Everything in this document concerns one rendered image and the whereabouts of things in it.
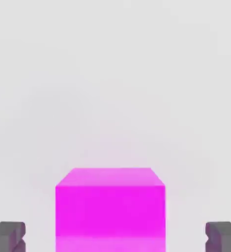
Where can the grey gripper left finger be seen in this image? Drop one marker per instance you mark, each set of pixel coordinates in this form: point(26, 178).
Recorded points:
point(3, 236)

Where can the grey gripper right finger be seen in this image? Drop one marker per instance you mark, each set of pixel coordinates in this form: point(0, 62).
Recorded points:
point(227, 236)

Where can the small magenta cube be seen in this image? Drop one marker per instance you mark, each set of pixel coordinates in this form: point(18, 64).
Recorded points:
point(110, 208)

